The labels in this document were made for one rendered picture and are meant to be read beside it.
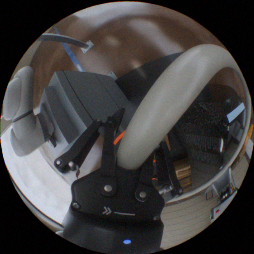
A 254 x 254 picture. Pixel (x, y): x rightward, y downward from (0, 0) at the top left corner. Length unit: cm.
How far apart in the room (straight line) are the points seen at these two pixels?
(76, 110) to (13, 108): 31
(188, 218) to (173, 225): 85
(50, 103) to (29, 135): 17
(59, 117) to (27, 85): 23
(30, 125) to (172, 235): 594
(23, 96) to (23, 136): 15
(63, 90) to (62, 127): 16
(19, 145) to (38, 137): 12
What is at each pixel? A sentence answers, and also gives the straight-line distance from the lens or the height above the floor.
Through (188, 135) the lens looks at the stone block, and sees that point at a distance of 56.
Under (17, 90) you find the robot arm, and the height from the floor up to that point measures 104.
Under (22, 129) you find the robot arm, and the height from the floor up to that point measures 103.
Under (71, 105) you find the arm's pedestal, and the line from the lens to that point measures 39.
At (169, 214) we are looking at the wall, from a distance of 571.
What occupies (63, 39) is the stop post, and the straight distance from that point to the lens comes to 122.
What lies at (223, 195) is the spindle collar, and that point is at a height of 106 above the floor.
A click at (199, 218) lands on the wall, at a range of 566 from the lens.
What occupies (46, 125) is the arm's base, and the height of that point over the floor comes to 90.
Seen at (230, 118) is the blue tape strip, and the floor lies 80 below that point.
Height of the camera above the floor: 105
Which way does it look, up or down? 61 degrees down
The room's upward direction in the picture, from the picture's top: 155 degrees counter-clockwise
